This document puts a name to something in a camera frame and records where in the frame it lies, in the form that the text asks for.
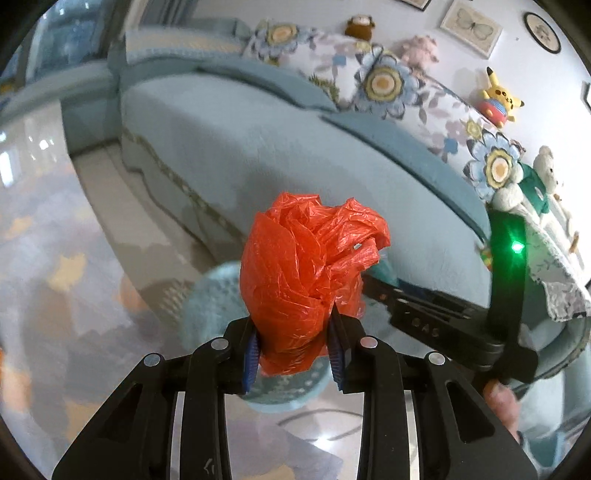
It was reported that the orange plastic bag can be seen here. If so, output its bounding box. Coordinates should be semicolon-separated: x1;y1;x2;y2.
239;192;391;376

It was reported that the light blue trash basket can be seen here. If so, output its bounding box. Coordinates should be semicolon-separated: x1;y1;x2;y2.
178;260;399;414

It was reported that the person's right hand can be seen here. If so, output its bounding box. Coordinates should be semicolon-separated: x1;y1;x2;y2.
483;380;521;443

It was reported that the rubiks cube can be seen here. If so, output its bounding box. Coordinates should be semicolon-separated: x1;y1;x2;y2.
480;246;493;272

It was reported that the patterned grey tablecloth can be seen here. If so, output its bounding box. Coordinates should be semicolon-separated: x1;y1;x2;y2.
1;148;198;476

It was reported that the white teddy bear green shirt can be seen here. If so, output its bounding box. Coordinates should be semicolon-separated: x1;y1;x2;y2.
492;146;560;219

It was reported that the floral cushion far end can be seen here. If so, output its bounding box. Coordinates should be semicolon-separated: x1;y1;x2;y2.
464;120;521;203

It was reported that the yellow pikachu plush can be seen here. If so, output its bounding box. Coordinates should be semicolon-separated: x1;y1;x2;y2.
477;67;525;129

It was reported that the floral cushion middle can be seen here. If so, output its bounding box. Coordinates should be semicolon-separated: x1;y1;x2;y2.
351;50;488;161

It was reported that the pink pig plush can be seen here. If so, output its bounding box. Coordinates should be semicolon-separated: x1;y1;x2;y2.
401;35;440;70

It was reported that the butterfly framed picture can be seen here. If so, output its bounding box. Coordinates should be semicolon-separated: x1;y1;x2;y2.
440;1;503;59

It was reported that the teal sofa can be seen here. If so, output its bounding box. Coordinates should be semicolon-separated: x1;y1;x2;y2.
108;18;591;398

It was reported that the floral cushion near corner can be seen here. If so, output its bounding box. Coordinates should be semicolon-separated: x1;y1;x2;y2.
242;21;383;108

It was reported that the brown monkey plush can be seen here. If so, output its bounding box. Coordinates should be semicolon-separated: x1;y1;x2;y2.
344;14;376;41

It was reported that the teal ottoman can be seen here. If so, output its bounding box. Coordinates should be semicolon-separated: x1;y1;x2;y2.
1;60;121;153

